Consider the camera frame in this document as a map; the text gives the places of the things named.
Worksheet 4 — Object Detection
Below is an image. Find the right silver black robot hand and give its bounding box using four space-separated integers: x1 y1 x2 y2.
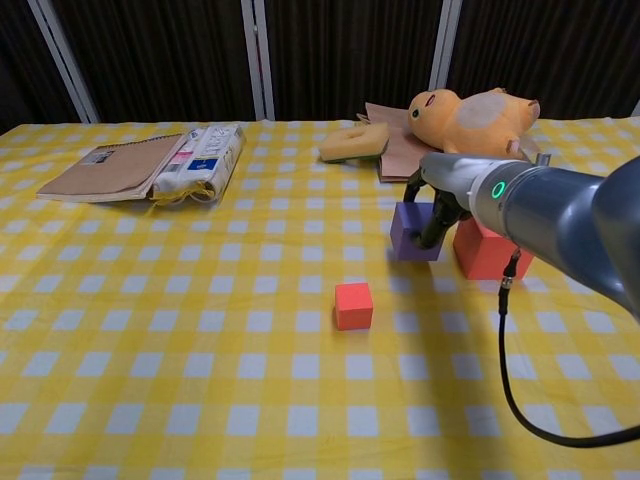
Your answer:
403 152 489 250

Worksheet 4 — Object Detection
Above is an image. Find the purple foam cube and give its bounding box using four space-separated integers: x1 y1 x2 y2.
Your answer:
389 201 448 263

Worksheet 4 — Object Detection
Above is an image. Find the large red foam cube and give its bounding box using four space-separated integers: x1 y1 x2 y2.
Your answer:
452 215 535 281

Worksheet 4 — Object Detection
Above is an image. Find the small red block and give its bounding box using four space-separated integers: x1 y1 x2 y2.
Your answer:
333 282 374 332

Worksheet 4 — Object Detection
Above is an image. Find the yellow white checkered tablecloth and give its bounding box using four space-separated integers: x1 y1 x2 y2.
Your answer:
0 117 640 480

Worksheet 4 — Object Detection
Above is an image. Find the orange plush toy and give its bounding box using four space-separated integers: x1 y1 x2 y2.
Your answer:
407 87 542 157

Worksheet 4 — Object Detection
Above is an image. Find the brown paper bag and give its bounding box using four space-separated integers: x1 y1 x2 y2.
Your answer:
355 102 546 185

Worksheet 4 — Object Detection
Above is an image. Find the yellow sponge with hole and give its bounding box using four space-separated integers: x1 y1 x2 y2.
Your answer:
318 123 390 165

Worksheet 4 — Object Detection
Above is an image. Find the white packaged cloth bundle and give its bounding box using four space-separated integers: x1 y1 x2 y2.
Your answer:
148 123 247 209

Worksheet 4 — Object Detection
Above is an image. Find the brown spiral notebook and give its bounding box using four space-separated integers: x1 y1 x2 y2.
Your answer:
35 132 189 203

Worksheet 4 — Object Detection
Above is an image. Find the white partition post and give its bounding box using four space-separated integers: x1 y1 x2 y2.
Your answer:
240 0 276 121
27 0 100 124
428 0 464 94

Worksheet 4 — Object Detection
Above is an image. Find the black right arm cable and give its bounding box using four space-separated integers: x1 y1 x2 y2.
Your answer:
498 248 640 449

